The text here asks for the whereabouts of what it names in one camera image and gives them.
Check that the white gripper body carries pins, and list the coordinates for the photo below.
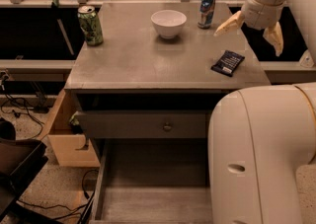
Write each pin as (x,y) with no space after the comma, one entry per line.
(259,15)

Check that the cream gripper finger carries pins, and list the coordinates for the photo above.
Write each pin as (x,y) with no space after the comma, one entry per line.
(232,23)
(273,35)

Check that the dark blue rxbar wrapper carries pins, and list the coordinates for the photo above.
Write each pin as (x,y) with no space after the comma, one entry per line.
(228,63)

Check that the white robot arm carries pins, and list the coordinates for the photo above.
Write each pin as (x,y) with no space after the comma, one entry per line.
(259,137)

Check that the blue energy drink can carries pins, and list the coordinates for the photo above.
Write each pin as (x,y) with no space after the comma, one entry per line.
(206,11)

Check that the green soda can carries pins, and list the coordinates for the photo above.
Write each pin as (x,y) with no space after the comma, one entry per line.
(90,25)

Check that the white ceramic bowl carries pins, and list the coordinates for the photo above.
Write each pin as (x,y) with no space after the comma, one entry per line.
(168,23)

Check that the grey wooden cabinet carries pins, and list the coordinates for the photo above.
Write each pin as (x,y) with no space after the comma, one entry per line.
(136,70)

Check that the round brass drawer knob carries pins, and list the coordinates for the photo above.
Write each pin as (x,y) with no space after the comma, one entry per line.
(167,127)

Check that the grey upper drawer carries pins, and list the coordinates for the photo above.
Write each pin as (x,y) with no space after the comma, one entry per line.
(143,125)

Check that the open grey bottom drawer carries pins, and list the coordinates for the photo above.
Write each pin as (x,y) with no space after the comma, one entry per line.
(153,181)

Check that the light wooden box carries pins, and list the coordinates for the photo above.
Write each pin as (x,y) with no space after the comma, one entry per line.
(70,149)

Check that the black bin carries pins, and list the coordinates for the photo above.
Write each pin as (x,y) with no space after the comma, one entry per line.
(20,162)

